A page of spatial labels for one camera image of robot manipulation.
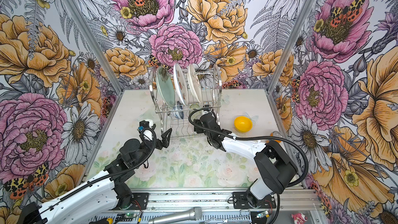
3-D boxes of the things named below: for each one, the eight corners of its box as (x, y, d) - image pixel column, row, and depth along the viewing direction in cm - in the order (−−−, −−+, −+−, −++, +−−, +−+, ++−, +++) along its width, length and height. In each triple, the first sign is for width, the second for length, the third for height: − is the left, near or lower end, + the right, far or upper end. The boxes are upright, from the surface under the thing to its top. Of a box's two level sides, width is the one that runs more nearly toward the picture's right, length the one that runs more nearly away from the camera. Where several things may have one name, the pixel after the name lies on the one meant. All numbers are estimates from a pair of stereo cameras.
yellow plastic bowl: (235, 133, 100) (236, 129, 97) (233, 120, 107) (234, 116, 103) (252, 133, 100) (254, 129, 97) (249, 120, 107) (250, 116, 103)
